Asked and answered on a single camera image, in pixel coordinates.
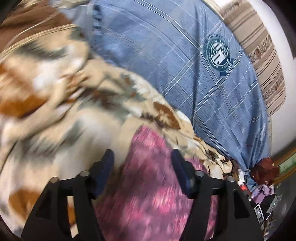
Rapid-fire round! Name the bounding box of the dark red cloth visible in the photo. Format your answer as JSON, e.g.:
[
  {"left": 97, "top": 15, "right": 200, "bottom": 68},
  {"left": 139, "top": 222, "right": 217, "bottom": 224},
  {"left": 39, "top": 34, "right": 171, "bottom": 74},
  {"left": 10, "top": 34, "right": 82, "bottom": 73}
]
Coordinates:
[{"left": 250, "top": 157, "right": 280, "bottom": 186}]

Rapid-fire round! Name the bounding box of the striped floral bolster pillow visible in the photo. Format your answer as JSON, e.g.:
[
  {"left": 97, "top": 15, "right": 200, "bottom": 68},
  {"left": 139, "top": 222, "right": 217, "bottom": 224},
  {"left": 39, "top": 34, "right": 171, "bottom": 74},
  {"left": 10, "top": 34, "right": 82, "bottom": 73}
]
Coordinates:
[{"left": 220, "top": 1, "right": 286, "bottom": 116}]

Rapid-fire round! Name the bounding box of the purple floral shirt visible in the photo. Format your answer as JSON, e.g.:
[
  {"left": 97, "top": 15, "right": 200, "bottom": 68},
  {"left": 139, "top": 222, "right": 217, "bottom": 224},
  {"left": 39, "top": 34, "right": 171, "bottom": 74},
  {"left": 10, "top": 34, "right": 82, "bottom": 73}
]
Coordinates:
[{"left": 94, "top": 124, "right": 218, "bottom": 241}]

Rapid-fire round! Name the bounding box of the light purple garment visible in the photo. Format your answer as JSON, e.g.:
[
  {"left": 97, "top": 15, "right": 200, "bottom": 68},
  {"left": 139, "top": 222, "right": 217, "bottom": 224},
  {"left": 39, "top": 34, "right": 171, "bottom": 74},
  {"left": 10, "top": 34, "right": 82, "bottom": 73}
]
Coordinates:
[{"left": 251, "top": 185, "right": 274, "bottom": 203}]

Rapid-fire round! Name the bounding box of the beige leaf pattern blanket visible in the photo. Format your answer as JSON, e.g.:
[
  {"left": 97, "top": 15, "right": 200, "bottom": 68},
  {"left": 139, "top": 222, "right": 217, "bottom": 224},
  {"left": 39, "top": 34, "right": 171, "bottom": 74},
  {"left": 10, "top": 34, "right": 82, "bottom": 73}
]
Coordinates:
[{"left": 1, "top": 1, "right": 233, "bottom": 233}]

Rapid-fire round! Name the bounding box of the blue plaid duvet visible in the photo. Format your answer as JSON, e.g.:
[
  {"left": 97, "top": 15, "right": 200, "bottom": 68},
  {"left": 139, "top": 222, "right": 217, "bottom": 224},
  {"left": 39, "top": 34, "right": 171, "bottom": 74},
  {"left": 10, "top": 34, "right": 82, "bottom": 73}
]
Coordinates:
[{"left": 49, "top": 0, "right": 271, "bottom": 190}]

